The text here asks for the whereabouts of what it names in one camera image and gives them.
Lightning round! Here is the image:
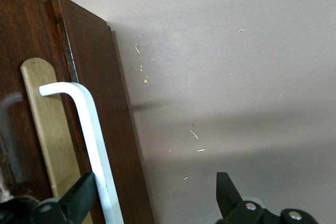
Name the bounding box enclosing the white metal drawer handle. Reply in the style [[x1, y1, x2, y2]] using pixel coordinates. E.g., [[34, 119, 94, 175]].
[[38, 82, 124, 224]]

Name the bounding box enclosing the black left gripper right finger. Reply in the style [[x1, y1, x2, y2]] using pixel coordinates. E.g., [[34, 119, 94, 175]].
[[215, 172, 319, 224]]

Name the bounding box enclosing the light wood drawer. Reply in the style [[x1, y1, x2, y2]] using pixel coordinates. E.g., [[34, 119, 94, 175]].
[[0, 0, 93, 224]]

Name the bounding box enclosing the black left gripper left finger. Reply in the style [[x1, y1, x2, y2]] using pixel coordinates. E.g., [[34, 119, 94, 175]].
[[0, 172, 98, 224]]

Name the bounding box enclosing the dark brown wooden cabinet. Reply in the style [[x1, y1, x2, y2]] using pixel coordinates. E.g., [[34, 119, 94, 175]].
[[56, 0, 156, 224]]

